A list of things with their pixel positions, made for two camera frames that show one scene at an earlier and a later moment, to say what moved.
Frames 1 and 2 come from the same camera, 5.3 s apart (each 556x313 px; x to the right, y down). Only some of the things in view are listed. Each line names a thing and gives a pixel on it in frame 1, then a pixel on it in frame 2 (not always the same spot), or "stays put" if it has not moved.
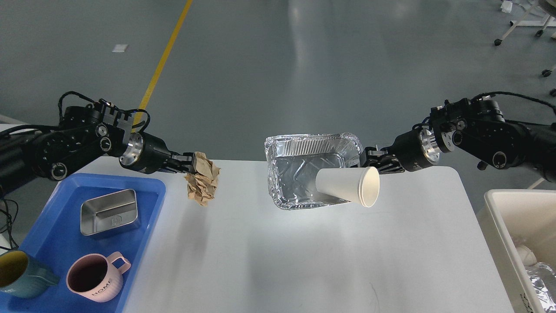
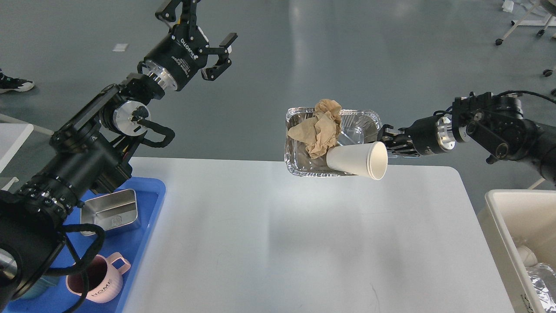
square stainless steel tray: [108, 211] stays put
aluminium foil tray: [294, 160] → [357, 127]
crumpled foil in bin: [543, 278] stays put
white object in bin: [528, 257] stays put
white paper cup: [359, 185] → [369, 159]
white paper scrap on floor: [120, 48] stays put
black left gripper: [143, 152] → [177, 58]
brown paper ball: [202, 185] → [320, 132]
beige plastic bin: [525, 217] stays put
